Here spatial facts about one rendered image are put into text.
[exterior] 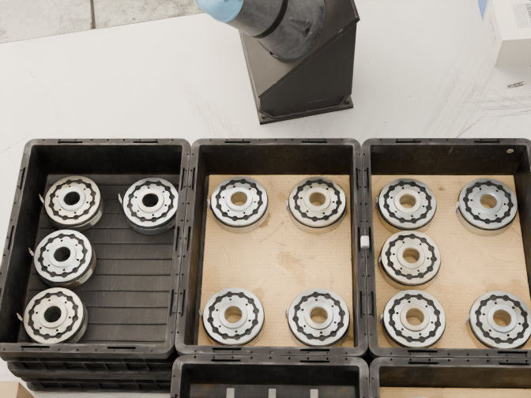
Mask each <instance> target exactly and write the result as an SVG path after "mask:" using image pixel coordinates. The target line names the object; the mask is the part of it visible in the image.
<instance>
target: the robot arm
mask: <svg viewBox="0 0 531 398"><path fill-rule="evenodd" d="M195 1H196V3H197V4H198V6H199V8H200V9H201V10H202V11H203V12H204V13H207V14H208V15H210V16H211V17H212V18H213V19H215V20H216V21H219V22H222V23H225V24H227V25H229V26H232V27H233V28H236V29H238V30H240V31H241V32H244V33H246V34H247V35H249V36H252V37H254V38H255V39H256V40H257V41H258V42H259V43H260V44H261V46H262V47H263V48H264V49H265V50H266V51H267V53H268V54H269V55H271V56H272V57H274V58H276V59H278V60H280V61H282V62H294V61H296V60H298V59H300V58H302V57H303V56H304V55H305V54H306V53H308V52H309V51H310V49H311V48H312V47H313V46H314V45H315V44H316V42H317V40H318V38H319V36H320V35H321V32H322V29H323V26H324V23H325V19H326V7H325V3H324V1H323V0H195Z"/></svg>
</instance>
